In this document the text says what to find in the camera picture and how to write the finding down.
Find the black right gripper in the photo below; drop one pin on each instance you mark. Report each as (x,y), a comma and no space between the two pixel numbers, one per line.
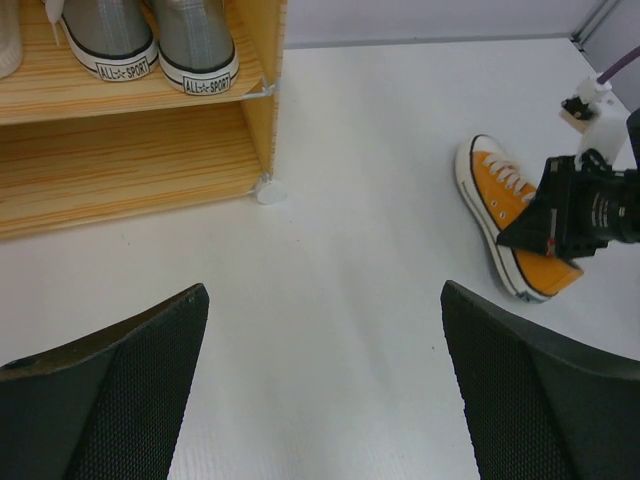
(580,206)

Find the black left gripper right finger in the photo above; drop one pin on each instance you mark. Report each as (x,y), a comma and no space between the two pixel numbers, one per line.
(538,404)

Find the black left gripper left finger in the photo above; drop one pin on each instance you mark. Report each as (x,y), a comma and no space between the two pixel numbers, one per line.
(109,405)

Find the orange sneaker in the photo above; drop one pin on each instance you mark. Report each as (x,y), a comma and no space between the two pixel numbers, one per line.
(496,193)

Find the grey sneaker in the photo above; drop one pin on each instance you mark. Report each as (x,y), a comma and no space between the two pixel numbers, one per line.
(197,51)
(111,39)

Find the wooden shoe cabinet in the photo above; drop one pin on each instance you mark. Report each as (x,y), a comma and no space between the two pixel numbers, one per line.
(77,150)

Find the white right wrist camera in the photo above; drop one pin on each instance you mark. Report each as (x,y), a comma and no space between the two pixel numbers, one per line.
(592,112)

